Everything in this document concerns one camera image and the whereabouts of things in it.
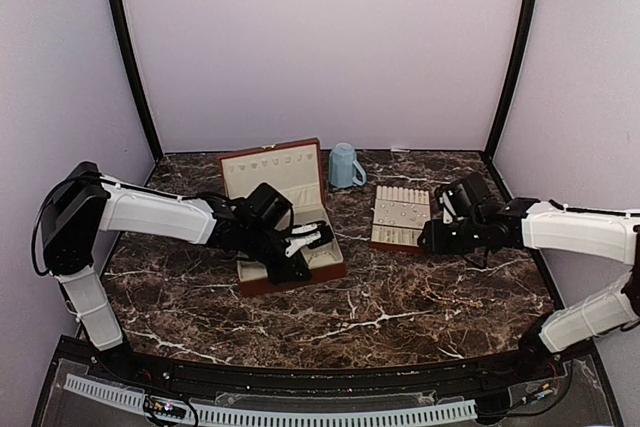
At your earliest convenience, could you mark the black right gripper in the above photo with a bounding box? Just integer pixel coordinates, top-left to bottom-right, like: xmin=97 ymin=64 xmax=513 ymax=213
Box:
xmin=418 ymin=216 xmax=485 ymax=254

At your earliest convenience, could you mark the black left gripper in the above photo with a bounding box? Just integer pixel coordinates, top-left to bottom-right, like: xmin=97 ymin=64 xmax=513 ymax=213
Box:
xmin=242 ymin=225 xmax=313 ymax=287

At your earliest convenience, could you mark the red jewelry display tray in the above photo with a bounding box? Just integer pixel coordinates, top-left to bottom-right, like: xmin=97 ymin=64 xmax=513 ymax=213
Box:
xmin=370 ymin=186 xmax=431 ymax=253

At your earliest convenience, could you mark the red jewelry box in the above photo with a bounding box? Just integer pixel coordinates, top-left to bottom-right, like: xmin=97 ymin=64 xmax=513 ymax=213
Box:
xmin=219 ymin=138 xmax=346 ymax=297

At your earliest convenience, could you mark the light blue faceted mug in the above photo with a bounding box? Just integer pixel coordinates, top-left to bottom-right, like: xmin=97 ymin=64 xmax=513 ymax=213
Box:
xmin=329 ymin=142 xmax=367 ymax=188

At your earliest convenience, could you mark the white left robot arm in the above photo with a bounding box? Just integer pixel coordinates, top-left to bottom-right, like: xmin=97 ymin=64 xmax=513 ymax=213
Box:
xmin=29 ymin=161 xmax=334 ymax=383

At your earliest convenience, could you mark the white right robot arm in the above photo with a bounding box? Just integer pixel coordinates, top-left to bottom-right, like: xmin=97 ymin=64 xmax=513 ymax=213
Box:
xmin=417 ymin=172 xmax=639 ymax=381

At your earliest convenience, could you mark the white perforated cable rail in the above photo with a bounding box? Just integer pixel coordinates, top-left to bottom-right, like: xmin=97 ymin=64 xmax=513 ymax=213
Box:
xmin=63 ymin=374 xmax=477 ymax=426

